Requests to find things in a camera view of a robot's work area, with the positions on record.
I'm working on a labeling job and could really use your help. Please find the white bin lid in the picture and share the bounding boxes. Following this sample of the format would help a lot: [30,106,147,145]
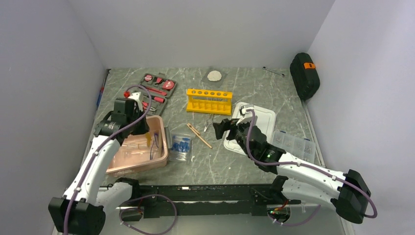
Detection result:
[223,102,277,154]

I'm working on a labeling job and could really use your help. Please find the red electrical tape roll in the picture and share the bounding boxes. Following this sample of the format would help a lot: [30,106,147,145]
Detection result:
[144,74,153,82]

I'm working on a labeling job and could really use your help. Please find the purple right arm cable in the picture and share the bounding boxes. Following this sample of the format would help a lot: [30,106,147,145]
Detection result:
[245,108,378,227]

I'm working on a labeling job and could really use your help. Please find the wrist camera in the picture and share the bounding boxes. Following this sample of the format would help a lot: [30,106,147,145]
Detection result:
[238,104,254,123]
[124,91,143,111]

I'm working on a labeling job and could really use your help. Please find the red handled screwdriver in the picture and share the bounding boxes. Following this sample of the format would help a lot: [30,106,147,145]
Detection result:
[143,94,165,103]

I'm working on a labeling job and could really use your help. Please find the bag of plastic pipettes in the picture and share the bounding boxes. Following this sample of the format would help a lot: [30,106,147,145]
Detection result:
[120,140,151,158]

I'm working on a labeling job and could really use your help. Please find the grey tool case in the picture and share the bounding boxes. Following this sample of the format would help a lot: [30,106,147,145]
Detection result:
[139,73,177,116]

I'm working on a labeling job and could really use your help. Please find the red tape measure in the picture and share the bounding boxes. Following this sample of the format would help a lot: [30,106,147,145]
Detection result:
[162,80,175,91]

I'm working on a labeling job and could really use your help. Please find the wire gauze with white centre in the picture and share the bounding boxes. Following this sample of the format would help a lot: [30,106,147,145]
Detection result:
[202,67,228,88]

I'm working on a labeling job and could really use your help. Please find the wooden test tube clamp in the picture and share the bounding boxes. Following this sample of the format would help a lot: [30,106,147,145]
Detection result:
[186,123,212,149]

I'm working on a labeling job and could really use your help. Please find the pink plastic bin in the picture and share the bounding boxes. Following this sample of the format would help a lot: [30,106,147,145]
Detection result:
[106,116,168,177]

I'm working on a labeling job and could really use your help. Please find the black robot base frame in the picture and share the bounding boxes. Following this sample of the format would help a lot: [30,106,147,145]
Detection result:
[122,184,300,218]

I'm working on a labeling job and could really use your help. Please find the grey bin latch handle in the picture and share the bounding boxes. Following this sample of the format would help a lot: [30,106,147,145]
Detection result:
[164,126,173,149]

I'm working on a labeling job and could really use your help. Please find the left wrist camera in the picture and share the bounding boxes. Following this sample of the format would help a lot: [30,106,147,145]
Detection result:
[124,91,143,111]

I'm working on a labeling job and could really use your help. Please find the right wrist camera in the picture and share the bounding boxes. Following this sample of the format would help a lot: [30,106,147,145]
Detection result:
[238,104,254,123]

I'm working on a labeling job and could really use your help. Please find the blue safety glasses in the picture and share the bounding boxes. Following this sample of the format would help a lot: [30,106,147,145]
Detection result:
[149,132,162,160]

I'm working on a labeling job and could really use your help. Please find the yellow rubber tubing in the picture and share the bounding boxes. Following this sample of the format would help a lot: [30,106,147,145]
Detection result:
[144,132,152,147]

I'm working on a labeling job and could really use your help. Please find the silver wrench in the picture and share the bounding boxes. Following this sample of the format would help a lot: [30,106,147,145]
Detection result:
[262,67,285,77]

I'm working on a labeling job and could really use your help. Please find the clear plastic box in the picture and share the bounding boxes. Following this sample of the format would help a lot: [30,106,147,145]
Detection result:
[272,131,316,163]

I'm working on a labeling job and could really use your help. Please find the bag of blue caps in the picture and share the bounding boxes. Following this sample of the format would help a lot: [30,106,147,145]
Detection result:
[169,133,192,162]

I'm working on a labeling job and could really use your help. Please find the red utility knife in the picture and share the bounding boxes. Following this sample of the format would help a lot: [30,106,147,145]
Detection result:
[142,86,168,96]

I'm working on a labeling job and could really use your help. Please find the blue red screwdriver by wall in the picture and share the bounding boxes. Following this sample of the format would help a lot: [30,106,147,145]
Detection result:
[96,69,110,109]

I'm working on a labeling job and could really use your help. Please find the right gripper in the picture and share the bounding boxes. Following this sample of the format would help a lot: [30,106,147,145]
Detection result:
[213,116,254,159]

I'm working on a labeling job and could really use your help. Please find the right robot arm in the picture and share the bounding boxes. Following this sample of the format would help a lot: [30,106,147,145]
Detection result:
[212,118,377,224]

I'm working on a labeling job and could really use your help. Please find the yellow test tube rack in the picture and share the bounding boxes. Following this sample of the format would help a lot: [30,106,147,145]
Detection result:
[186,89,233,116]

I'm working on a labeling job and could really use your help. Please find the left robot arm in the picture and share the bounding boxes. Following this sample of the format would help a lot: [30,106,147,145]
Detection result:
[48,96,149,235]

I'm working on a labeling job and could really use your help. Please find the black tool case orange latch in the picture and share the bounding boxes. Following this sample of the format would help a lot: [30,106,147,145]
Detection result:
[289,52,321,100]

